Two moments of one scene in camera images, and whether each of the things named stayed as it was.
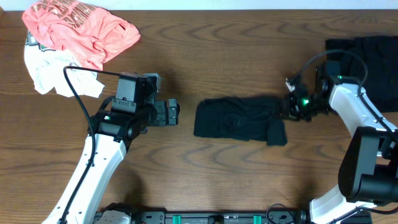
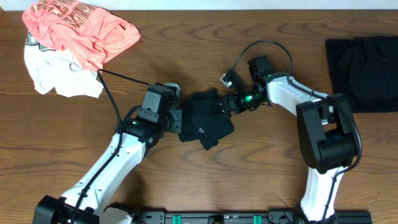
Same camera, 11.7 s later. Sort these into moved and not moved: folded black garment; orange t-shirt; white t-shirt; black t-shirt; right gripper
Moved: right gripper; black t-shirt
Not moved: orange t-shirt; folded black garment; white t-shirt
